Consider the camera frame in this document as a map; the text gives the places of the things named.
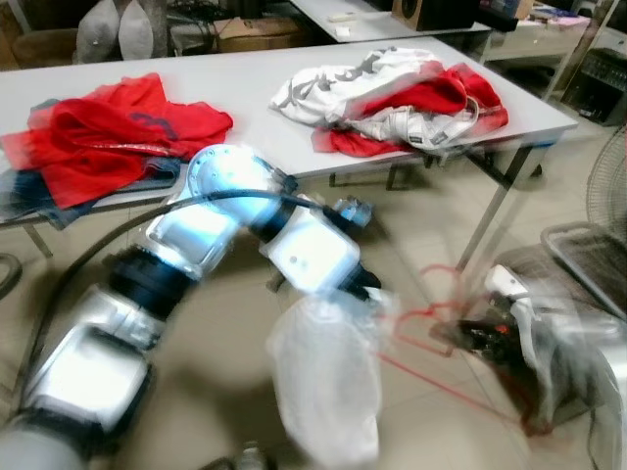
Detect red clothes hanger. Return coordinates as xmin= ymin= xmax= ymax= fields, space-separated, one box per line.
xmin=377 ymin=264 xmax=550 ymax=437

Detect white shirt with green print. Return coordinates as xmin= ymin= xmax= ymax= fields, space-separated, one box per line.
xmin=266 ymin=289 xmax=403 ymax=466

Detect red shirt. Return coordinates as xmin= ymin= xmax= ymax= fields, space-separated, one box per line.
xmin=83 ymin=73 xmax=169 ymax=109
xmin=313 ymin=64 xmax=510 ymax=158
xmin=24 ymin=96 xmax=234 ymax=209

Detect white grey shirt black label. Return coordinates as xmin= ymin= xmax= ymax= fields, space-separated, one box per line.
xmin=348 ymin=101 xmax=481 ymax=153

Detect white shirt with grey print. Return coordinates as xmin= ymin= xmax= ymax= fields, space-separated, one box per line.
xmin=269 ymin=47 xmax=447 ymax=126

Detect grey standing fan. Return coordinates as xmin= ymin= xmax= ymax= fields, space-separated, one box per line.
xmin=586 ymin=127 xmax=627 ymax=251

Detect grey robot leg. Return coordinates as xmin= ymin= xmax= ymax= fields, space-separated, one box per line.
xmin=211 ymin=443 xmax=275 ymax=470

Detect white folding table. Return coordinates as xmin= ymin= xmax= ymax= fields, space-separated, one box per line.
xmin=0 ymin=37 xmax=579 ymax=285

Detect white long table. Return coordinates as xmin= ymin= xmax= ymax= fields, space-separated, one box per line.
xmin=289 ymin=0 xmax=491 ymax=45

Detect brown cardboard box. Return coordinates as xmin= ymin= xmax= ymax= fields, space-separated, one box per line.
xmin=216 ymin=18 xmax=310 ymax=52

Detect black crate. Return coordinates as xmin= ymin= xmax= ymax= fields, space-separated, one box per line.
xmin=563 ymin=49 xmax=627 ymax=126

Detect wooden speaker box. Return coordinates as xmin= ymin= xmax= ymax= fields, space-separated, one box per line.
xmin=392 ymin=0 xmax=481 ymax=32

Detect grey pillow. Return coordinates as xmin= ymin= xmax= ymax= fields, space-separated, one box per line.
xmin=73 ymin=0 xmax=123 ymax=65
xmin=118 ymin=0 xmax=168 ymax=60

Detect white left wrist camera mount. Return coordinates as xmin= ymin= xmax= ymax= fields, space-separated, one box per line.
xmin=260 ymin=196 xmax=375 ymax=295

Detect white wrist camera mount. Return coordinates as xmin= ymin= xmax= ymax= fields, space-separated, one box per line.
xmin=485 ymin=266 xmax=535 ymax=314
xmin=260 ymin=196 xmax=375 ymax=295

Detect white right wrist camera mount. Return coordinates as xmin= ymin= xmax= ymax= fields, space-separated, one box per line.
xmin=485 ymin=266 xmax=535 ymax=314

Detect grey metal tube frame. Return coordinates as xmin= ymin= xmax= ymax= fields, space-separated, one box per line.
xmin=541 ymin=223 xmax=627 ymax=324

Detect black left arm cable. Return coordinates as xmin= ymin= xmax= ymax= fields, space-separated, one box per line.
xmin=15 ymin=189 xmax=300 ymax=412

